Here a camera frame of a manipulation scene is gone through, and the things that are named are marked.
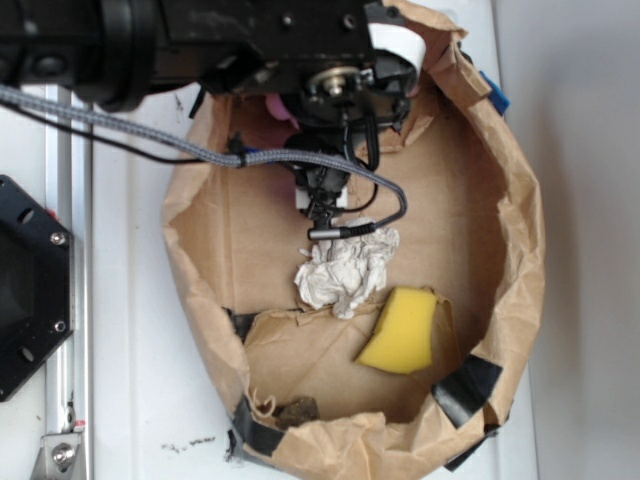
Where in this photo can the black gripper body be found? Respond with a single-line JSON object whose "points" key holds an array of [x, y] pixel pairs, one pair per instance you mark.
{"points": [[332, 64]]}

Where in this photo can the pink plush bunny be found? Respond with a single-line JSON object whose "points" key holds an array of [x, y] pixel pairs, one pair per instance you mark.
{"points": [[277, 109]]}

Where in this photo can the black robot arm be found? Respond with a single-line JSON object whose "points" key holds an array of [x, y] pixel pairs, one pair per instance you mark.
{"points": [[109, 53]]}

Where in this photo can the blue cloth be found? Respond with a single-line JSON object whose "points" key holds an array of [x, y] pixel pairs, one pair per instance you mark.
{"points": [[496, 95]]}

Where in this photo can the crumpled white paper towel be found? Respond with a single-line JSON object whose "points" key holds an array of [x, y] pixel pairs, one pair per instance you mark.
{"points": [[344, 273]]}

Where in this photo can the brown paper bag bin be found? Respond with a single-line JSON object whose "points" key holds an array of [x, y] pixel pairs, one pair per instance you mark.
{"points": [[473, 235]]}

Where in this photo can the yellow sponge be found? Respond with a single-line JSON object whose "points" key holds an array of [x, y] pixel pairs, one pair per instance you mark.
{"points": [[401, 340]]}

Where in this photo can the small dark brown lump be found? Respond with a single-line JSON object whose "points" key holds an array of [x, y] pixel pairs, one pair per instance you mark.
{"points": [[296, 413]]}

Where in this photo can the white tray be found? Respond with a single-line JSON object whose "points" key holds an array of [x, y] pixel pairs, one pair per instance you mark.
{"points": [[156, 414]]}

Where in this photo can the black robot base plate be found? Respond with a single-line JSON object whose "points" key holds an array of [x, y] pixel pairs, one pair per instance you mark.
{"points": [[35, 286]]}

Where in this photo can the aluminium rail frame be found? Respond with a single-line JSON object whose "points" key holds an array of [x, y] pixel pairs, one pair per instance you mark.
{"points": [[66, 449]]}

